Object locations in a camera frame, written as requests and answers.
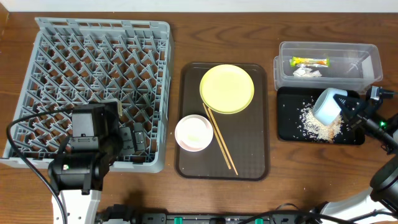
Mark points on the left wooden chopstick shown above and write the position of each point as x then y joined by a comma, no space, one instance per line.
216,136

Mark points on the grey dish rack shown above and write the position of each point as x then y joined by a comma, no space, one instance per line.
79,61

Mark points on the brown serving tray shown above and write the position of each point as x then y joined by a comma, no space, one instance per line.
246,135

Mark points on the crumpled white paper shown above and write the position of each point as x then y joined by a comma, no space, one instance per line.
305,72

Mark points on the black tray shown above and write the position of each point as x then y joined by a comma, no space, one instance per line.
347,136

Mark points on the right wooden chopstick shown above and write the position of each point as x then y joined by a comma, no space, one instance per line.
226,150

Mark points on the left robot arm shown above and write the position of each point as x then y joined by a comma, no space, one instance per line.
77,173

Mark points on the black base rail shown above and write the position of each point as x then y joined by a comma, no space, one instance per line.
131,215

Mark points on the pile of rice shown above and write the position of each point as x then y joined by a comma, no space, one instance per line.
297,123

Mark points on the pink bowl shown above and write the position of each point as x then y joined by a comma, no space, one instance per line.
193,133

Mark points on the light blue bowl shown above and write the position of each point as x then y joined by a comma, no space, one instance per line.
326,109

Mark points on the wooden chopstick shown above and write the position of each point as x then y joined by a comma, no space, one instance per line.
226,150
216,136

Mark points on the clear plastic bin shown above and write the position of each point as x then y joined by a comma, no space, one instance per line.
351,66

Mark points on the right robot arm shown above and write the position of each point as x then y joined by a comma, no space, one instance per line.
379,202

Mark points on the yellow plate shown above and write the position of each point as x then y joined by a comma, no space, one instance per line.
226,89

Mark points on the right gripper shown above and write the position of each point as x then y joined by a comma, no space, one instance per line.
356,111

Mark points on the green yellow snack wrapper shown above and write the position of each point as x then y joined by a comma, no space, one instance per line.
309,62

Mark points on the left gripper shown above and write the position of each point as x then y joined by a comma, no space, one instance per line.
132,140

